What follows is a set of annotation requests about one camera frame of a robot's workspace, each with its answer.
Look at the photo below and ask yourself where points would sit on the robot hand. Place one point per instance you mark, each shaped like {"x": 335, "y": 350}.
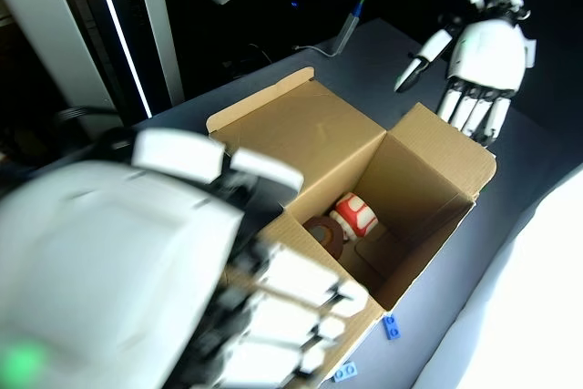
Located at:
{"x": 114, "y": 248}
{"x": 487, "y": 52}

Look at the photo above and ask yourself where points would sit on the red white mushroom toy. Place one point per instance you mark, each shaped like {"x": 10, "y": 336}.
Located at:
{"x": 360, "y": 216}

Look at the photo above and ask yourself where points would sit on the cardboard box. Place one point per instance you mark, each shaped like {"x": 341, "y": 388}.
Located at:
{"x": 296, "y": 143}

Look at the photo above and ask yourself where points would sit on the chocolate toy cake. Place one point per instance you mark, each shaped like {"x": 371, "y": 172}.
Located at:
{"x": 325, "y": 234}

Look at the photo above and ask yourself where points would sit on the white light strip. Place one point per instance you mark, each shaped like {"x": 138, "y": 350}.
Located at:
{"x": 120, "y": 33}

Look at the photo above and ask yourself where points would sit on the grey table cloth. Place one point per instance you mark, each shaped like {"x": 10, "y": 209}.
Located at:
{"x": 437, "y": 270}

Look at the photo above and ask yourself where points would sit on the white metal cabinet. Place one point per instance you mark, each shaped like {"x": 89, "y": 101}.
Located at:
{"x": 45, "y": 20}

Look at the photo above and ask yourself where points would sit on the light blue toy brick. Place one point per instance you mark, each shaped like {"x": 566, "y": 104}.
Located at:
{"x": 346, "y": 371}

